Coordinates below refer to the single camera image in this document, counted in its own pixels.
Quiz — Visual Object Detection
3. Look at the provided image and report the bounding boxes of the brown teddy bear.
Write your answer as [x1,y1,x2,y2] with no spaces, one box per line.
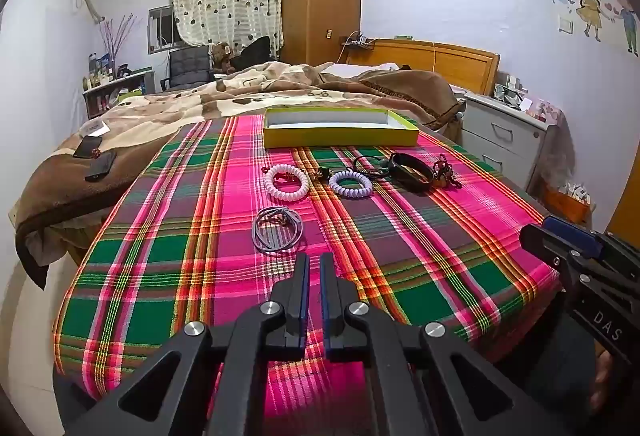
[209,42,236,74]

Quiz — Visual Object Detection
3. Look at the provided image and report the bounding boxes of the amber beaded charm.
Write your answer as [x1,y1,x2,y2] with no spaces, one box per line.
[432,155,463,189]

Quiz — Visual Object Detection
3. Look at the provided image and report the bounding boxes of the black flat case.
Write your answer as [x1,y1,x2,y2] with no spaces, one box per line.
[84,151,118,183]

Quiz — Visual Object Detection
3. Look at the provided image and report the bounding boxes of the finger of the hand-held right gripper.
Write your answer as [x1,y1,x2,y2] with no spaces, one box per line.
[542,215,604,257]
[520,225,568,267]

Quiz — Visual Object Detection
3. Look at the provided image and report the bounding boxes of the yellow-green shallow box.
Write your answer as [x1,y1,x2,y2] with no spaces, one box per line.
[263,107,421,149]

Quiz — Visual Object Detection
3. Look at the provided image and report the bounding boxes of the purple spiral hair tie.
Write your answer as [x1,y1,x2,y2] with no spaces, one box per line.
[329,171,374,199]

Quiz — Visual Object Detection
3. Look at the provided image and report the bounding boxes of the orange bin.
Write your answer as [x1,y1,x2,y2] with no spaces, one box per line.
[542,181,593,224]

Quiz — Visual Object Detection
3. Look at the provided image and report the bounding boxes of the window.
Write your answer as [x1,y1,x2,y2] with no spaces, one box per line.
[147,4,181,55]

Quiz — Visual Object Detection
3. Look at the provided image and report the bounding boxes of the black cord gold charm necklace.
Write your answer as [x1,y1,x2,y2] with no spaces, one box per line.
[312,155,396,181]

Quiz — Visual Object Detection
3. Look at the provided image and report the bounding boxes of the black smartphone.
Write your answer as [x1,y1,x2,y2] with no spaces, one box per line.
[73,135,103,159]

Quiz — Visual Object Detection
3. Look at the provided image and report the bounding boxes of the small wall shelf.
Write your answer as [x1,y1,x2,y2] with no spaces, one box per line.
[340,30,376,51]

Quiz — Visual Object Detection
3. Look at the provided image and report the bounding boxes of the grey cord loop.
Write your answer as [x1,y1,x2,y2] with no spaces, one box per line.
[254,207,306,257]

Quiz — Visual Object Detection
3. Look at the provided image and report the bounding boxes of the white pillow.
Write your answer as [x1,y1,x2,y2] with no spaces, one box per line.
[325,62,401,79]

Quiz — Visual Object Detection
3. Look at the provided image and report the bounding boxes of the brown cream blanket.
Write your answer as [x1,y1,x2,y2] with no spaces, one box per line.
[10,60,463,289]

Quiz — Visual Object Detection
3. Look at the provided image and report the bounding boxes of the small white box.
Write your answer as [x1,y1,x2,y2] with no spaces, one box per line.
[80,118,111,137]

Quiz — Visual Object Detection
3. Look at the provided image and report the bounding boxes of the black wristband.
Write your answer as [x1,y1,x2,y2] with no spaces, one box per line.
[387,152,436,191]

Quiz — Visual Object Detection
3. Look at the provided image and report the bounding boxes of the wooden headboard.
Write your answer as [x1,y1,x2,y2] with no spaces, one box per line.
[367,38,501,96]

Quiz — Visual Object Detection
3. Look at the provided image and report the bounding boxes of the clutter on nightstand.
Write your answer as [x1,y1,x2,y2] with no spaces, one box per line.
[492,74,531,106]

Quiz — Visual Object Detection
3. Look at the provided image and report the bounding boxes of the pink green plaid cloth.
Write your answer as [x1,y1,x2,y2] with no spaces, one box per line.
[52,113,561,412]

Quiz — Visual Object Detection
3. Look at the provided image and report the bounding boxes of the dried flower branches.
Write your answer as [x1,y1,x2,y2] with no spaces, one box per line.
[97,13,136,76]

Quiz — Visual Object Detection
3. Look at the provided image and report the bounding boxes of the black clothing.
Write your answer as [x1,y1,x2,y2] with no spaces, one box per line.
[232,36,273,69]

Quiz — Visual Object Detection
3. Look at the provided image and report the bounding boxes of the white nightstand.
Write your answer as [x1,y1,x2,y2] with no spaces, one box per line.
[460,90,558,189]

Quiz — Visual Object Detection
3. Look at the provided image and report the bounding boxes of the black office chair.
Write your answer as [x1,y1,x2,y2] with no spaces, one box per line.
[161,46,216,91]

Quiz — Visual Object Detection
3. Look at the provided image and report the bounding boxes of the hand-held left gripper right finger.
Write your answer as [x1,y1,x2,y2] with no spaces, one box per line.
[320,252,566,436]

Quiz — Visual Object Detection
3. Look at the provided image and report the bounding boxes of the pink floral cloth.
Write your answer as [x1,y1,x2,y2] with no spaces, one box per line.
[530,98,566,127]

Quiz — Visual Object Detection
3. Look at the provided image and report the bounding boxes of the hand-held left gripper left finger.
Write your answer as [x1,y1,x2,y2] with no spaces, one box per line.
[65,252,311,436]

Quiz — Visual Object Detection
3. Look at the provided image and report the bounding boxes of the group of bottles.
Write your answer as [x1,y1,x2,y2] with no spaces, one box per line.
[82,52,118,91]

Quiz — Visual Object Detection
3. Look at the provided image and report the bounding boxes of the heart print curtain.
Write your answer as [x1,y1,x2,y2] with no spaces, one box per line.
[169,0,283,56]

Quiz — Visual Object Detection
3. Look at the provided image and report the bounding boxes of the low shelf unit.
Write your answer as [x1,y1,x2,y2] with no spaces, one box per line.
[82,70,156,121]

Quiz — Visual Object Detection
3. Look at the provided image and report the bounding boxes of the pink spiral hair tie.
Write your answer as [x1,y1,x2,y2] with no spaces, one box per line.
[263,164,309,201]

